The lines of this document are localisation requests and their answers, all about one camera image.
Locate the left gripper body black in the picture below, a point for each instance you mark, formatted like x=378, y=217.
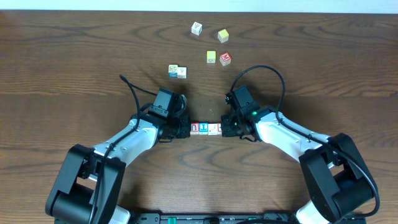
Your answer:
x=183, y=128

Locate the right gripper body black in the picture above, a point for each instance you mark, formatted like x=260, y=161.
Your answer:
x=240, y=118

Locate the red A block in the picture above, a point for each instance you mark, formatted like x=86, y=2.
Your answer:
x=219, y=128

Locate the red U block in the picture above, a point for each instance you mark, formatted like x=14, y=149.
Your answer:
x=194, y=130

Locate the white block red dots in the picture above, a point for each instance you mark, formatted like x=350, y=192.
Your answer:
x=212, y=129

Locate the blue J block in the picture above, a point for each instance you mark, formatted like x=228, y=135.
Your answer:
x=203, y=128

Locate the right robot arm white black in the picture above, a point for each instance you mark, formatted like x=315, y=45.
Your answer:
x=337, y=179

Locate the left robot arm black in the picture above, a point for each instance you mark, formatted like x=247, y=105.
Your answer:
x=88, y=184

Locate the white block blue picture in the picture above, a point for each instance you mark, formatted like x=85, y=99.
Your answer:
x=173, y=70

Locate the white block black text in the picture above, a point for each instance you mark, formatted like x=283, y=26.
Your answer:
x=182, y=72

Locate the red M block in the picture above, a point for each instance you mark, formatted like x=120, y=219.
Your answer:
x=225, y=59

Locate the yellow-green block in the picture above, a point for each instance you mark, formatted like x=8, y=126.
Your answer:
x=210, y=56

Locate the yellow block top right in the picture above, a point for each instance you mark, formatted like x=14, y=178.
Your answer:
x=223, y=36

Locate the white block top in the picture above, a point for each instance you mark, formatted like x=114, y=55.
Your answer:
x=197, y=28

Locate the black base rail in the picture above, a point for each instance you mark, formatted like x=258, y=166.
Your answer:
x=158, y=218

